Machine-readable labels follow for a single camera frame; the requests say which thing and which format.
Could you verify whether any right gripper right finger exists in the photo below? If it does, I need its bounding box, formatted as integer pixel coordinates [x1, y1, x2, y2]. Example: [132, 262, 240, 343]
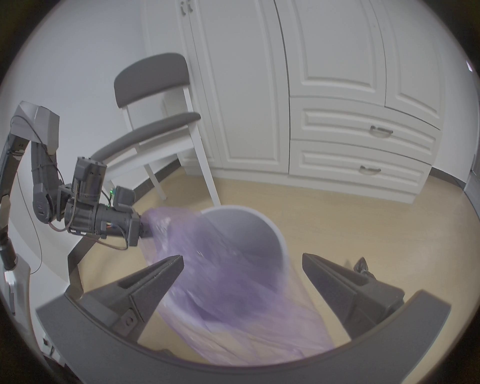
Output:
[302, 253, 406, 341]

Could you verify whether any black white wrapper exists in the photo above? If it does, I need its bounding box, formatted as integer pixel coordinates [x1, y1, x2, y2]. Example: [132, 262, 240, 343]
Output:
[353, 257, 377, 281]

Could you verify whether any white wardrobe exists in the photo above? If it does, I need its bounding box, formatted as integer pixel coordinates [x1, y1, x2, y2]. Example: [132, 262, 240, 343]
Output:
[140, 0, 444, 205]

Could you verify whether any purple plastic bag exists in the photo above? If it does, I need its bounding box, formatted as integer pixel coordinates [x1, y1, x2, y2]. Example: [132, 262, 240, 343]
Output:
[139, 205, 335, 367]

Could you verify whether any white trash bin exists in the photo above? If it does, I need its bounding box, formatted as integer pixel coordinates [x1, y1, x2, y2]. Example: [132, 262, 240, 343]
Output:
[200, 204, 290, 297]

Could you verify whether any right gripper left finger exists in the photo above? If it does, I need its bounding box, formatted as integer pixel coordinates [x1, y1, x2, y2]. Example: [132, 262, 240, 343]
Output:
[80, 255, 185, 337]

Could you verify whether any grey white chair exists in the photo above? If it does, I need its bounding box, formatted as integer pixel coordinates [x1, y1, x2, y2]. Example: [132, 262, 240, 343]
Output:
[89, 52, 223, 208]

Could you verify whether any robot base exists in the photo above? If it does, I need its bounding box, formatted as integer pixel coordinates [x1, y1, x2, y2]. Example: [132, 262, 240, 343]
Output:
[4, 255, 32, 317]

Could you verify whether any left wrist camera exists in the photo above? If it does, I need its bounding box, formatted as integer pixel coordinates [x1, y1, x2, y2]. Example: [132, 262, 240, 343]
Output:
[112, 185, 137, 214]

